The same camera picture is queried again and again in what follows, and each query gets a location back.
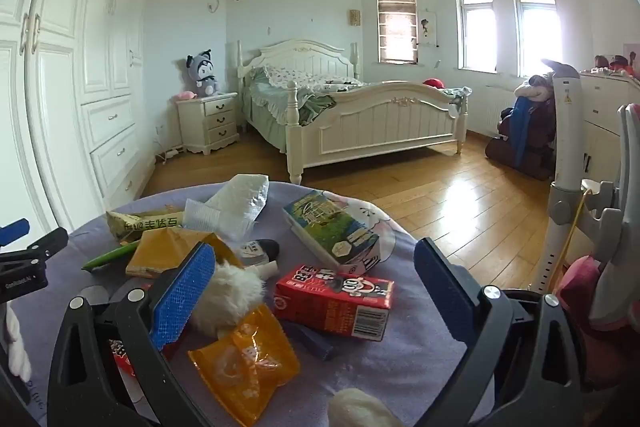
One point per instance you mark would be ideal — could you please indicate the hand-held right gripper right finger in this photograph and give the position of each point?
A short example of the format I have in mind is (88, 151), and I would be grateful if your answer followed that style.
(440, 287)

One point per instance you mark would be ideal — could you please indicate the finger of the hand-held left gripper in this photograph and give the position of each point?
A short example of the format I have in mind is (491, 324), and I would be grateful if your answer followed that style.
(42, 244)
(14, 230)

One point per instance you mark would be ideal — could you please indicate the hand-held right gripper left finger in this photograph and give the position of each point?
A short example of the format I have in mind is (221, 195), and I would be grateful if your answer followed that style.
(180, 294)

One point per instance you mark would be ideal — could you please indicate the red drink carton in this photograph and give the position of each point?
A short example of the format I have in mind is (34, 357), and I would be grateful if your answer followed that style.
(335, 302)

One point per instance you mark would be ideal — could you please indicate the mustard orange packet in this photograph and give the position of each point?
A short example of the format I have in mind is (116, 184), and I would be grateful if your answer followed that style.
(165, 252)

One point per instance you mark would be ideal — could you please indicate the white fluffy ball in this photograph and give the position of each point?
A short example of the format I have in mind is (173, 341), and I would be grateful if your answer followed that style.
(360, 409)
(230, 294)

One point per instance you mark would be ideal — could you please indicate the white knitted cloth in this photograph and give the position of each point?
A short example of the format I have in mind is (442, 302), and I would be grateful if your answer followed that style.
(19, 342)

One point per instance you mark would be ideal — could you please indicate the green pen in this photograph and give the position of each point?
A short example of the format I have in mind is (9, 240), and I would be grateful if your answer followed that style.
(112, 254)

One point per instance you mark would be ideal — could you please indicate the red snack packet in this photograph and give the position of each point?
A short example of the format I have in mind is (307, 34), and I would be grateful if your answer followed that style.
(120, 352)

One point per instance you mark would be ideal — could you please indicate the yellow green snack wrapper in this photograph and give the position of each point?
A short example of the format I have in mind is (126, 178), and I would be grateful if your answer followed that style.
(135, 223)

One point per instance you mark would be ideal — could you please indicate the orange translucent wrapper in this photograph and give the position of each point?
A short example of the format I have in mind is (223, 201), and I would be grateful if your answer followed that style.
(245, 367)

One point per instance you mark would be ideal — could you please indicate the white crumpled plastic bag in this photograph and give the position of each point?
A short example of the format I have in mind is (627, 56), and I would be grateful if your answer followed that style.
(240, 202)

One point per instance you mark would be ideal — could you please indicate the green white milk carton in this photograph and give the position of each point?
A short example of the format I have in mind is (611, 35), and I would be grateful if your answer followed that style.
(330, 227)

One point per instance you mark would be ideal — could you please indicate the pink plush cushion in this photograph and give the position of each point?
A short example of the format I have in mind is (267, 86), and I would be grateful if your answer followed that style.
(580, 292)

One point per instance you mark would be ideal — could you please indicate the white power strip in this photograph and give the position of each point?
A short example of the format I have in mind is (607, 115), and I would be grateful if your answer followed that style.
(172, 153)

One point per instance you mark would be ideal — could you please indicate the cream nightstand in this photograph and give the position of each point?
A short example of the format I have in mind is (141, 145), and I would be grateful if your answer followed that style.
(210, 122)

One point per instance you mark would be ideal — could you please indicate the cream wooden bed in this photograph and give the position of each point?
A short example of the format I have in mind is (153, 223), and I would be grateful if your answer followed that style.
(380, 122)

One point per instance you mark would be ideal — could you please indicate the dark maroon massage chair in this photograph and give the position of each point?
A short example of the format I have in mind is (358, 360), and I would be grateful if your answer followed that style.
(540, 142)

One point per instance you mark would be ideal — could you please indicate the blue cloth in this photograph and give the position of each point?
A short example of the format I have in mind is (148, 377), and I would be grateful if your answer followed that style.
(521, 127)

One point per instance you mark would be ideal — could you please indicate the white built-in wardrobe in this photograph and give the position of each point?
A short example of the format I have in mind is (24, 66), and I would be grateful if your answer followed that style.
(75, 57)

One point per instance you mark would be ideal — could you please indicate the white radiator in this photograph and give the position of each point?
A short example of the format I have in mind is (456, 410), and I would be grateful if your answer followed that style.
(492, 109)

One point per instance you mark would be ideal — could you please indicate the white column with warning label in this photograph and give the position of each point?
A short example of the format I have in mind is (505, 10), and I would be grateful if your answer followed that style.
(567, 142)

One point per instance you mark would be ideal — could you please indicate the small pink plush toy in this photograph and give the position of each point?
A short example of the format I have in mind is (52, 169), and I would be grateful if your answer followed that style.
(183, 96)

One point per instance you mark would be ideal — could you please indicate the red object on bed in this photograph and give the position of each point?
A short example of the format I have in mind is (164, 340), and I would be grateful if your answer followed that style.
(434, 83)

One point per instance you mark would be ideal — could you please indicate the grey purple plush toy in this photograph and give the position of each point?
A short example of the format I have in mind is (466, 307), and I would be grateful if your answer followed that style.
(202, 74)

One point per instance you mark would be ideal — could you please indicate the pile of clothes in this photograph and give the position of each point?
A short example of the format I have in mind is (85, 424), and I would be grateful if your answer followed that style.
(542, 84)

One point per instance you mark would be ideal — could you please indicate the white pink study chair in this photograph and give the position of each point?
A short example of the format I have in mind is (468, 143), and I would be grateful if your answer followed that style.
(627, 147)

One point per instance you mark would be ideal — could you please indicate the white cabinet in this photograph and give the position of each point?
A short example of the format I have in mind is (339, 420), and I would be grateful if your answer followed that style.
(605, 107)

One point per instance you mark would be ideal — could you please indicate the narrow bright window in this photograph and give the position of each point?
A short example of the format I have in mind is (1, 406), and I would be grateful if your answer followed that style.
(476, 32)

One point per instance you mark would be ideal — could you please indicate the window with roller blind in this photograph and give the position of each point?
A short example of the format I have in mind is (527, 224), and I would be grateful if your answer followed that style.
(396, 27)

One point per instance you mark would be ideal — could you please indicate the wide bright window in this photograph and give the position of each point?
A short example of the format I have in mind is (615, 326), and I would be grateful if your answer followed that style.
(537, 32)

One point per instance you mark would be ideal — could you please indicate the red items on cabinet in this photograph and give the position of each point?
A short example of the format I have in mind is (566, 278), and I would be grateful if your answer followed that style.
(617, 63)

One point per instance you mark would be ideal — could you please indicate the wall poster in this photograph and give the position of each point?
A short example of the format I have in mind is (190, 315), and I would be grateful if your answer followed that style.
(428, 28)

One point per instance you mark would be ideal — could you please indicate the small wall ornament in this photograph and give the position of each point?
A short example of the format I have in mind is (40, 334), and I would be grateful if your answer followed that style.
(355, 17)

